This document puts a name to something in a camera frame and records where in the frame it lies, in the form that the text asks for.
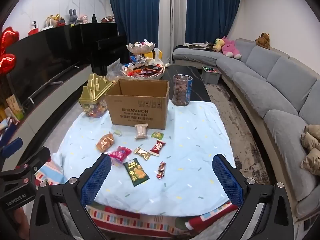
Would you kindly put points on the printed paper bag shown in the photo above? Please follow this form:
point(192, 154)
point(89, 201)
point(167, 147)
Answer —
point(15, 107)

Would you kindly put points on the brown cardboard box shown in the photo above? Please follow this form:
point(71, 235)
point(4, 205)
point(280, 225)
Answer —
point(140, 110)

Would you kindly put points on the mottled grey rug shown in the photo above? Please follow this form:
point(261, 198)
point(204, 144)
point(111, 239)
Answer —
point(240, 120)

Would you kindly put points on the small red box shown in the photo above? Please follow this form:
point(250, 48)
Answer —
point(33, 32)

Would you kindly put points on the brown plush toy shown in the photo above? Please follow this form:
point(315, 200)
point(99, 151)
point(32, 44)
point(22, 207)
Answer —
point(263, 41)

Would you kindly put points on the small pale green candy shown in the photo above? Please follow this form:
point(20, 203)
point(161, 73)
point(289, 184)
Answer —
point(117, 132)

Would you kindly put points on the pink doll plush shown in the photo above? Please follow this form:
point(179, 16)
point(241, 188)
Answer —
point(83, 19)

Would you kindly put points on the grey sectional sofa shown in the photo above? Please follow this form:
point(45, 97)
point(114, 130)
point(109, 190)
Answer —
point(275, 80)

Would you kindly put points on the dark crumpled cloth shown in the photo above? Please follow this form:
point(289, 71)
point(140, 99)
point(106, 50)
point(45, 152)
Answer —
point(198, 45)

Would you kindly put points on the pink snack packet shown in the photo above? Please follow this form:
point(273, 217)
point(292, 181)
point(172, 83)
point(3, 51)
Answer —
point(120, 153)

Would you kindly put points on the green candy packet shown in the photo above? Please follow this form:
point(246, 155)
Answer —
point(157, 135)

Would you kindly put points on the gold foil ornament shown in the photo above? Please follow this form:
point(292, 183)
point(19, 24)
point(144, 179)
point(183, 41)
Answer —
point(58, 20)

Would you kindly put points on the black flat television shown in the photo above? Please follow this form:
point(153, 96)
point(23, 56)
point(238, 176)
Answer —
point(45, 55)

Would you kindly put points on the red heart foil balloon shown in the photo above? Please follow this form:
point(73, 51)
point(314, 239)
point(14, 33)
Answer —
point(7, 63)
point(8, 40)

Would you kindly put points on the white sheer curtain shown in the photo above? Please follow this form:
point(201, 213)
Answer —
point(173, 17)

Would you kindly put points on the pile of wrapped snacks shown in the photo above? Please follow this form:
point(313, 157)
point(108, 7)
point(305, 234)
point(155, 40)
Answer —
point(141, 44)
point(145, 70)

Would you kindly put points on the white two-tier bowl stand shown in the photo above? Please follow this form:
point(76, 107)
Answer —
point(142, 77)

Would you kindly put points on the black metronome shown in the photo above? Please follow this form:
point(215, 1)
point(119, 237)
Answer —
point(94, 19)

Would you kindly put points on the tan stuffed toy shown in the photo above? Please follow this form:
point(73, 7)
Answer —
point(311, 150)

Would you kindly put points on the pink plush toy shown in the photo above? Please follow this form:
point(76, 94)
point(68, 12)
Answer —
point(231, 48)

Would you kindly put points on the dark green biscuit packet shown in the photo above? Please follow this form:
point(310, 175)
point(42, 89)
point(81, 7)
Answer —
point(136, 172)

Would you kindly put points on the grey storage bin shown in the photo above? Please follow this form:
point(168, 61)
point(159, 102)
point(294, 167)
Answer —
point(211, 76)

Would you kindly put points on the brown ball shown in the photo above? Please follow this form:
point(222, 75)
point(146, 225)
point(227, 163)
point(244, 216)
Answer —
point(107, 19)

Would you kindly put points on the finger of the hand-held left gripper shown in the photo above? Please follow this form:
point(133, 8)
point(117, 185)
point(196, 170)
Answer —
point(13, 144)
point(37, 157)

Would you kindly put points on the yellow green plush toy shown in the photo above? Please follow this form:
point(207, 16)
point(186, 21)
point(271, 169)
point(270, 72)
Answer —
point(218, 45)

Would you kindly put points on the grey television cabinet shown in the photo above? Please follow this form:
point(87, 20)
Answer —
point(62, 92)

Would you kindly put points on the gold-lid candy jar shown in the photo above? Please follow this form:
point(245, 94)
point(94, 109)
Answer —
point(93, 90)

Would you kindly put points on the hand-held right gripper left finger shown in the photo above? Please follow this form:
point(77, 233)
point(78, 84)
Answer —
point(96, 180)

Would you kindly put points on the red foil candy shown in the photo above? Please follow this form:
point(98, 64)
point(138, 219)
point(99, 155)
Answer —
point(161, 170)

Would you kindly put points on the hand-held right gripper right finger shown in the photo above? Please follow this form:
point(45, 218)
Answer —
point(228, 180)

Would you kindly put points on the beige snack packet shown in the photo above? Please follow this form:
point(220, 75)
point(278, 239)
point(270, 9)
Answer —
point(141, 131)

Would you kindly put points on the white security camera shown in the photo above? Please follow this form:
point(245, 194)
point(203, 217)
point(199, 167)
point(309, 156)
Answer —
point(34, 25)

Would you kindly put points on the blue curtain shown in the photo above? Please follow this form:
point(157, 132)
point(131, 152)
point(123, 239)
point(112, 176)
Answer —
point(212, 10)
point(135, 12)

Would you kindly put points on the black upright piano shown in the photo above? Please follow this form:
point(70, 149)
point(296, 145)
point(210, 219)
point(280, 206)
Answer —
point(100, 37)

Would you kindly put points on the small white rack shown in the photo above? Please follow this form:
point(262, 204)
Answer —
point(48, 23)

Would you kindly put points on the blue and pink bag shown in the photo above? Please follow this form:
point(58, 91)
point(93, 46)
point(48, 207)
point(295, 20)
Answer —
point(8, 130)

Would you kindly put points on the red snack packet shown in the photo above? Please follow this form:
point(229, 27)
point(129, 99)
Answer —
point(157, 148)

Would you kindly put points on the orange snack packet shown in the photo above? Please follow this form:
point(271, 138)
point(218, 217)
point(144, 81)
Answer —
point(105, 142)

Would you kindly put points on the clear jar of nuts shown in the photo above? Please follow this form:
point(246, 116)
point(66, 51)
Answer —
point(181, 92)

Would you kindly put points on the grey bunny plush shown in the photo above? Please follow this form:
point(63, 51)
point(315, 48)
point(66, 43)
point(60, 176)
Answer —
point(72, 17)

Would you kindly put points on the gold wrapped candy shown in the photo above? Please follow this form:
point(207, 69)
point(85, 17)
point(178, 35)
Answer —
point(142, 153)

